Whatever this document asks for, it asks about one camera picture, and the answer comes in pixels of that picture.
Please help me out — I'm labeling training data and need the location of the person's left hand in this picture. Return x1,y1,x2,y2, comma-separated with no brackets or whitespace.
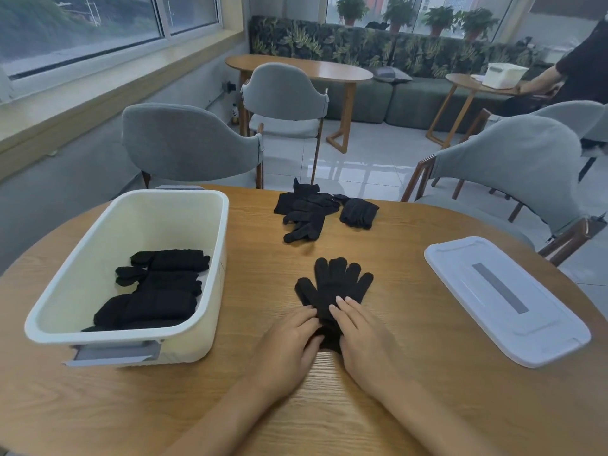
244,306,326,404

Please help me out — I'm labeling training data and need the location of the person's right hand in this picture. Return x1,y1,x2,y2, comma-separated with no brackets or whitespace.
329,295,411,399

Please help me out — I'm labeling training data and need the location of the black knit glove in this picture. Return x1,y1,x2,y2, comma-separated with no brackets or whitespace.
294,257,374,354

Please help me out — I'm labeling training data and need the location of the person's left forearm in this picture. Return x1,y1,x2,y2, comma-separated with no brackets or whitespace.
163,377,286,456

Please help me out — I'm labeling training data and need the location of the person's right forearm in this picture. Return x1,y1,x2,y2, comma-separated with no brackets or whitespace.
375,377,502,456

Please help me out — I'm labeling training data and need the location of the bundled black glove pair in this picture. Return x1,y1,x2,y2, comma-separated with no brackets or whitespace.
335,194,380,230

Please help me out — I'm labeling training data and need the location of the pile of loose black gloves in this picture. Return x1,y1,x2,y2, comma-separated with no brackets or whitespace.
274,178,341,244

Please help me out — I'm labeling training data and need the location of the folded black glove pair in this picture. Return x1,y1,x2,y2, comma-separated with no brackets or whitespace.
81,290,198,332
130,249,211,274
115,266,203,297

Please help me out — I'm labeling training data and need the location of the white lid with grey strip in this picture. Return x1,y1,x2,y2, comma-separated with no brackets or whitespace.
424,236,592,369

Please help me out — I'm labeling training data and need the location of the grey upholstered chair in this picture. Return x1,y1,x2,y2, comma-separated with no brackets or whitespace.
240,62,330,186
122,103,265,191
460,100,608,182
401,114,595,267

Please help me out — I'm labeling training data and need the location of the white plastic storage bin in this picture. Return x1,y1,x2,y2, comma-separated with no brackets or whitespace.
25,189,230,367

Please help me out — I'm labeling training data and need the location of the leaf pattern green sofa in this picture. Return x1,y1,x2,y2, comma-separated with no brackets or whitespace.
248,15,554,134

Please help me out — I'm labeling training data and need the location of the grey cushion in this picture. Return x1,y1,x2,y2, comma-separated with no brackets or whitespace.
368,66,413,85

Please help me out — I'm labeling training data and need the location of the oval wooden table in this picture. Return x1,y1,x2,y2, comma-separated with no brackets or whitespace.
224,54,374,154

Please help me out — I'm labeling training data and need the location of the small round wooden table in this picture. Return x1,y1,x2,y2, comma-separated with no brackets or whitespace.
426,73,525,149

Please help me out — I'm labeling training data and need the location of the white storage box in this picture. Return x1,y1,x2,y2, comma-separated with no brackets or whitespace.
482,63,529,90

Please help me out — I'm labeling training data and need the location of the potted green plant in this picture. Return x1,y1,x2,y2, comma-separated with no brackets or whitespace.
421,5,458,37
335,0,370,27
382,0,417,34
454,8,499,41

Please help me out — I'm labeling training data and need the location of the window behind plants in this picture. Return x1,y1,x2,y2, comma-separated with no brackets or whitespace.
326,0,528,42

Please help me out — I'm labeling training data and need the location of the white framed window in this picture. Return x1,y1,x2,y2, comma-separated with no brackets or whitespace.
0,0,225,104

